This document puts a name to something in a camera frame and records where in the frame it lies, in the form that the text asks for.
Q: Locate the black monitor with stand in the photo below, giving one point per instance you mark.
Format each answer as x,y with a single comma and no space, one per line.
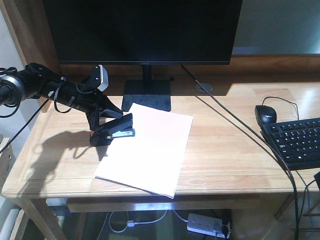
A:
145,33

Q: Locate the black stapler orange tab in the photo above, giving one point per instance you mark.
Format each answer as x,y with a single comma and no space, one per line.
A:
103,135

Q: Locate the white paper sheets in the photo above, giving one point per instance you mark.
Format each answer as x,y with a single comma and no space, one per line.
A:
151,160

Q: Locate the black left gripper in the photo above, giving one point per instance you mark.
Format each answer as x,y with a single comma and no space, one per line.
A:
87,101

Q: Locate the black computer mouse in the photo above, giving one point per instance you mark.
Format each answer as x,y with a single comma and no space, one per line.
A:
265,115

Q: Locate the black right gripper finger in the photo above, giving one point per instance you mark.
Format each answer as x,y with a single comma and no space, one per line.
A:
317,179

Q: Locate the white power strip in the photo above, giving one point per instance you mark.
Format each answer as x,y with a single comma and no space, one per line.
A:
211,226

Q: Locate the wooden desk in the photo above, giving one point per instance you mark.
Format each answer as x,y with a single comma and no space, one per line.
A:
222,168

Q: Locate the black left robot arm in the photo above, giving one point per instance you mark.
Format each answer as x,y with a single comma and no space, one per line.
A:
37,81

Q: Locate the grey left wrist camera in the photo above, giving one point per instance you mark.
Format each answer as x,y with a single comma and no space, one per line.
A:
98,79

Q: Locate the black keyboard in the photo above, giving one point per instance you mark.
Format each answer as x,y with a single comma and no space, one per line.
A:
296,142

